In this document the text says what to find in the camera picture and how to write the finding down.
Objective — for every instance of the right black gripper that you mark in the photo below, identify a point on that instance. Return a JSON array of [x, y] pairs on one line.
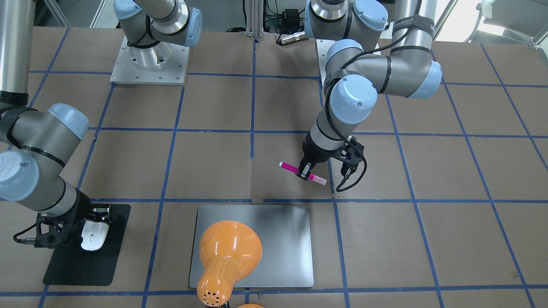
[[81, 207]]

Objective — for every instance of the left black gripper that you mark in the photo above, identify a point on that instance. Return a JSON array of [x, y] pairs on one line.
[[314, 151]]

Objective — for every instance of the pink highlighter pen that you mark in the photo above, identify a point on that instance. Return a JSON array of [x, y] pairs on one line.
[[311, 176]]

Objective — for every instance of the white computer mouse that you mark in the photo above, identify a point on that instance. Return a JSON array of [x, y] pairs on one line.
[[93, 235]]

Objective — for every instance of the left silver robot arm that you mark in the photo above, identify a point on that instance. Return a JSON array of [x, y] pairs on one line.
[[373, 53]]

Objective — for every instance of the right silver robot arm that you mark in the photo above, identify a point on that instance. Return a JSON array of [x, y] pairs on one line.
[[158, 36]]

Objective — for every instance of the black mousepad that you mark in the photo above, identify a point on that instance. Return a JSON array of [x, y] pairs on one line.
[[73, 265]]

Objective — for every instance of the silver laptop notebook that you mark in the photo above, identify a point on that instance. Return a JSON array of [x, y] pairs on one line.
[[284, 230]]

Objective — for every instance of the orange desk lamp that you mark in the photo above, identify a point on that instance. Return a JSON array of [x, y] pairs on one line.
[[229, 252]]

